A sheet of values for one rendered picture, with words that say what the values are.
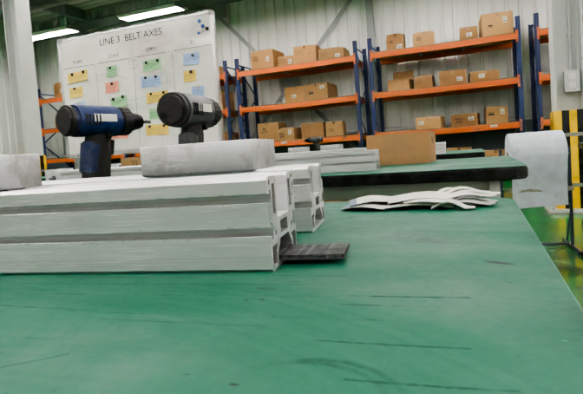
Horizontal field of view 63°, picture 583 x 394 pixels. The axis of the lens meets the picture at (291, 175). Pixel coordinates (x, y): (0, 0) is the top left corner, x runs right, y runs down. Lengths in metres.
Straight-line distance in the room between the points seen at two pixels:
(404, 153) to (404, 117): 8.53
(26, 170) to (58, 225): 0.14
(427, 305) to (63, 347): 0.23
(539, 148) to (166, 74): 2.81
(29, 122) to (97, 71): 4.92
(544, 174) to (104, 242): 3.60
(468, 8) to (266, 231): 10.73
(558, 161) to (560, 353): 3.64
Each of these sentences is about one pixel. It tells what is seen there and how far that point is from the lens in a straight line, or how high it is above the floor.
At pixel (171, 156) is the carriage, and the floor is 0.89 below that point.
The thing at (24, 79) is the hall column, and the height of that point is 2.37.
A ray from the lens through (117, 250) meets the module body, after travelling 0.49.
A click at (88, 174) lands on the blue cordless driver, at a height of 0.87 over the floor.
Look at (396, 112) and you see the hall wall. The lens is 10.91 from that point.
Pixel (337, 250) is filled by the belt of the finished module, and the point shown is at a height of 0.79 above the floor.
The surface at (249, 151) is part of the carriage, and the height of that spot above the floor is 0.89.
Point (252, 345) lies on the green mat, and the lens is 0.28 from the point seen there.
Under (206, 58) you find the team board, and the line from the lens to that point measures 3.68.
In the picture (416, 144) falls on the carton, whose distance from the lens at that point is 2.34.
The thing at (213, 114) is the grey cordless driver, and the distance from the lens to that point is 0.90.
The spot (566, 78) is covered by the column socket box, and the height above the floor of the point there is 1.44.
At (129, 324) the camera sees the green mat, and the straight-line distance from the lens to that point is 0.35.
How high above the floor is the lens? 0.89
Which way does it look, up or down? 3 degrees down
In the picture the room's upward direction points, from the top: 4 degrees counter-clockwise
